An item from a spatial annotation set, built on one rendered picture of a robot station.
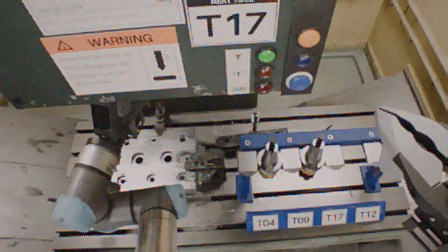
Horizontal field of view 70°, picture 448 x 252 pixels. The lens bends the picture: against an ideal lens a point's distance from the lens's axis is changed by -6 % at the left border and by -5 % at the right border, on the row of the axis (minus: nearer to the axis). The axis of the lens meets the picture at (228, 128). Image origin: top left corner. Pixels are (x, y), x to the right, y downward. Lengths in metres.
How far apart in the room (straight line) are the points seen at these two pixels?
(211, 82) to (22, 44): 0.23
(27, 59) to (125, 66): 0.12
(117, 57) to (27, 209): 1.24
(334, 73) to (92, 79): 1.59
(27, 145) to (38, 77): 1.24
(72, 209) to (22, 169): 1.05
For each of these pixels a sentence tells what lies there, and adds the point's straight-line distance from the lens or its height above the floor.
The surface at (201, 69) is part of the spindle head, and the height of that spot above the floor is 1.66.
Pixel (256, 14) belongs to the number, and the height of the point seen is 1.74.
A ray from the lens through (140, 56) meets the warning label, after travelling 0.42.
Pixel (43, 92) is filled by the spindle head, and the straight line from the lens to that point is 0.51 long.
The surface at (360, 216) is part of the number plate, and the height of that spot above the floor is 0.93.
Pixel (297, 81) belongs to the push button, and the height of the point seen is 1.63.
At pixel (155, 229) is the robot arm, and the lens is 0.63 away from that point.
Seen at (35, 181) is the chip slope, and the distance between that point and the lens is 1.64.
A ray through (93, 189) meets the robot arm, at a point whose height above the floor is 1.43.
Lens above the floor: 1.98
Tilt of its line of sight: 58 degrees down
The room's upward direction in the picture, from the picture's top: 3 degrees counter-clockwise
